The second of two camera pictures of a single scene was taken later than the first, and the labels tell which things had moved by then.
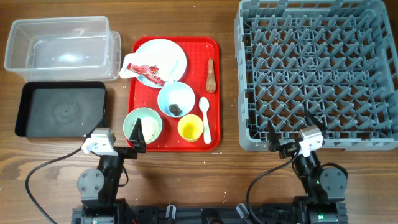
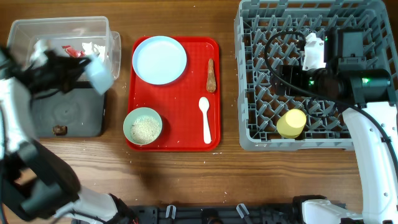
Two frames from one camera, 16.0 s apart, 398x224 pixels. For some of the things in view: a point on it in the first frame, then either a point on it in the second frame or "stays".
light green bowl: [151, 123] stays
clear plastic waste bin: [76, 49] stays
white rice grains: [151, 129] stays
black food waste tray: [68, 109] stays
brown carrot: [211, 81] stays
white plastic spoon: [204, 103] stays
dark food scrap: [175, 109] to [59, 130]
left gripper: [129, 153] to [61, 75]
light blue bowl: [176, 99] to [101, 78]
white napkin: [167, 65] to [89, 48]
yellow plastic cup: [190, 127] to [291, 123]
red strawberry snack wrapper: [149, 72] to [72, 52]
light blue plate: [166, 56] stays
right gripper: [287, 150] to [292, 73]
